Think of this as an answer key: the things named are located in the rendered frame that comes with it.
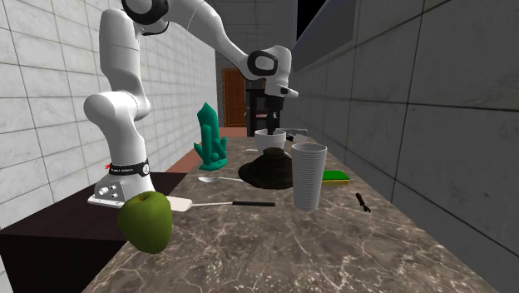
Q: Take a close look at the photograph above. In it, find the dark shelf unit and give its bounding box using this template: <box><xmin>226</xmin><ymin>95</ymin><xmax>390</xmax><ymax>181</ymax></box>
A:
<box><xmin>245</xmin><ymin>79</ymin><xmax>270</xmax><ymax>137</ymax></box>

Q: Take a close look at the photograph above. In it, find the white cup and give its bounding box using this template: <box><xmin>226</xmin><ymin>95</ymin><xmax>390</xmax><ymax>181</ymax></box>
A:
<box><xmin>254</xmin><ymin>128</ymin><xmax>287</xmax><ymax>156</ymax></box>

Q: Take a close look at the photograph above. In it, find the brown wooden door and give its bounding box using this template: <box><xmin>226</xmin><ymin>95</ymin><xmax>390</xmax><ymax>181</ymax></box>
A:
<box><xmin>220</xmin><ymin>67</ymin><xmax>248</xmax><ymax>128</ymax></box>

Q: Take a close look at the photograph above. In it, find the teal crystal figure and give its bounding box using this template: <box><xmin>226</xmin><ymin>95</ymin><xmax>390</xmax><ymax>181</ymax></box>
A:
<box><xmin>193</xmin><ymin>102</ymin><xmax>229</xmax><ymax>171</ymax></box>

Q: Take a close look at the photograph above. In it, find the grey ribbed cup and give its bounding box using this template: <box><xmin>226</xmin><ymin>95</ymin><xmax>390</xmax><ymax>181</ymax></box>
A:
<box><xmin>290</xmin><ymin>142</ymin><xmax>329</xmax><ymax>211</ymax></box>

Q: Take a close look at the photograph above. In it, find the green and yellow sponge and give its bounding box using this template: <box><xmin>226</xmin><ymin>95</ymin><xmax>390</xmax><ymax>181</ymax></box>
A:
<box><xmin>321</xmin><ymin>170</ymin><xmax>351</xmax><ymax>186</ymax></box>

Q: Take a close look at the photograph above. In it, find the silver spoon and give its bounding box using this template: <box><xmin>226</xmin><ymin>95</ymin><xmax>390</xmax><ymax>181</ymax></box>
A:
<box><xmin>198</xmin><ymin>176</ymin><xmax>245</xmax><ymax>184</ymax></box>

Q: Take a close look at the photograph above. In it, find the small black tool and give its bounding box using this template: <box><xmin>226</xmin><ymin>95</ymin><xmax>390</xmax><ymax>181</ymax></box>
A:
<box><xmin>355</xmin><ymin>192</ymin><xmax>372</xmax><ymax>214</ymax></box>

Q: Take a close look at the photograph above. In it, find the green apple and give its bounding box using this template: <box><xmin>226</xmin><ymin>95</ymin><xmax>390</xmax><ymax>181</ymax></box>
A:
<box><xmin>117</xmin><ymin>191</ymin><xmax>174</xmax><ymax>255</ymax></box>

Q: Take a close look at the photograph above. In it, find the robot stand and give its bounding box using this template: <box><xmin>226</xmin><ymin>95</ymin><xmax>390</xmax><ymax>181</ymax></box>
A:
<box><xmin>0</xmin><ymin>171</ymin><xmax>188</xmax><ymax>293</ymax></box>

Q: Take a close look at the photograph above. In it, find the white spatula with black handle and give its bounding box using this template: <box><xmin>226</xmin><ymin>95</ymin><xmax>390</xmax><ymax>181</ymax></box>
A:
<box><xmin>166</xmin><ymin>196</ymin><xmax>276</xmax><ymax>212</ymax></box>

